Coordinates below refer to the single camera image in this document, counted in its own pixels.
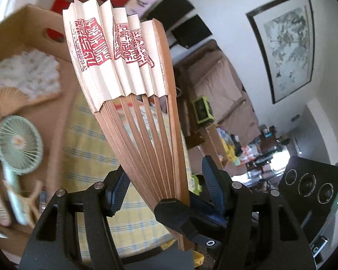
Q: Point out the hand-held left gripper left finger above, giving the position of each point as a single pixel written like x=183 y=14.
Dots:
x=119 y=191

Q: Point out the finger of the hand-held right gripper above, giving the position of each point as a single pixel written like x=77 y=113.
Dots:
x=174 y=213
x=205 y=212

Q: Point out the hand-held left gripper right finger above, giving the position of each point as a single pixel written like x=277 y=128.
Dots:
x=214 y=180

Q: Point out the mint handheld electric fan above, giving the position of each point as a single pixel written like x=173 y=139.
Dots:
x=18 y=140

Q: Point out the red print paper folding fan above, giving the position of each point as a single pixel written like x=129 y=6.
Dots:
x=121 y=76

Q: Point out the floral white folding fan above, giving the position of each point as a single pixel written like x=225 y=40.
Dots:
x=28 y=73

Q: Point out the brown cardboard box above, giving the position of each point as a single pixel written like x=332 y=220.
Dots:
x=19 y=28

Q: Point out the yellow green plastic item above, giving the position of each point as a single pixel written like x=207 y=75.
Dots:
x=196 y=184

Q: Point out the person's grey trousers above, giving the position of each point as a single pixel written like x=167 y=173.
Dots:
x=157 y=261

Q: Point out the yellow plaid tablecloth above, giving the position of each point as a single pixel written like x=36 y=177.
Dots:
x=81 y=152

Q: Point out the green black radio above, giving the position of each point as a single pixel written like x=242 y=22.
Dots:
x=203 y=109

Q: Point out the brown sofa with cushions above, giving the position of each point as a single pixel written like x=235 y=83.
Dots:
x=214 y=81

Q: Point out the framed ink painting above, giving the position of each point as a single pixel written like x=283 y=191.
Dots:
x=287 y=42

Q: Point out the black speaker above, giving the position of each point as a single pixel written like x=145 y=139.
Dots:
x=171 y=8
x=191 y=32

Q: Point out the white purple box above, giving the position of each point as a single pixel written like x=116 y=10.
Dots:
x=143 y=1

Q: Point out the red gift box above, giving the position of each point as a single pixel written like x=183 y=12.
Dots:
x=63 y=2

